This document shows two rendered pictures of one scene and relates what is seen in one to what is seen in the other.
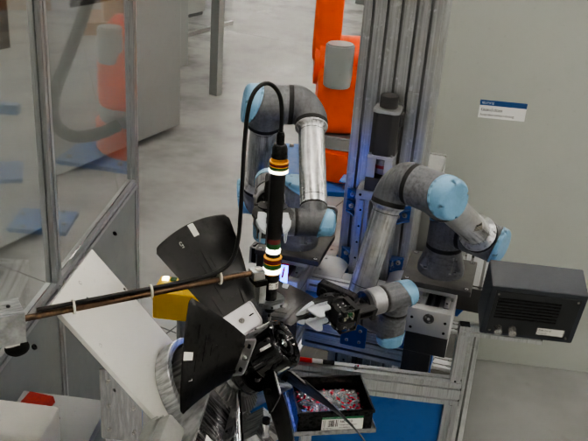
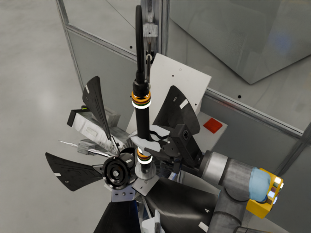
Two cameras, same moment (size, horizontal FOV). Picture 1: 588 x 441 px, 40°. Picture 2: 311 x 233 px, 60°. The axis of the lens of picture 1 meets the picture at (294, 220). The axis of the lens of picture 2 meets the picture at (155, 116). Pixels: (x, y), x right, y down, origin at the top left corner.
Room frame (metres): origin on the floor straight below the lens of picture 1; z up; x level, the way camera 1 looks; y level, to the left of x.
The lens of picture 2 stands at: (1.95, -0.30, 2.07)
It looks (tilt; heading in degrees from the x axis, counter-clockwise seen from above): 51 degrees down; 121
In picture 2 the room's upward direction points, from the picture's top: straight up
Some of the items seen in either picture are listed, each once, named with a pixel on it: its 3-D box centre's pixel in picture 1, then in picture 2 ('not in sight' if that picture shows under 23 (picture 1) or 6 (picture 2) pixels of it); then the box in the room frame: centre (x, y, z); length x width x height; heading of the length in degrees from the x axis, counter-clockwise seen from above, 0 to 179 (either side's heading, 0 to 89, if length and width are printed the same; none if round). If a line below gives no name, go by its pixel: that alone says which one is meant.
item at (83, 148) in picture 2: not in sight; (84, 148); (1.36, 0.08, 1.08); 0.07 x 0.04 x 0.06; 6
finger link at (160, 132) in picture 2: (262, 230); (153, 134); (1.72, 0.07, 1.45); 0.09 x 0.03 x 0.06; 177
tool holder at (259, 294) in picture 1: (267, 285); (145, 160); (1.70, 0.05, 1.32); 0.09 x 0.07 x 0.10; 121
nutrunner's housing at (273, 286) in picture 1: (275, 226); (143, 135); (1.70, 0.04, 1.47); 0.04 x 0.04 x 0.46
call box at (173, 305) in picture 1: (183, 301); (261, 193); (2.08, 0.31, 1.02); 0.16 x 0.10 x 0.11; 86
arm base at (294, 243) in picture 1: (297, 228); not in sight; (2.50, -0.01, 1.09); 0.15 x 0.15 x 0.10
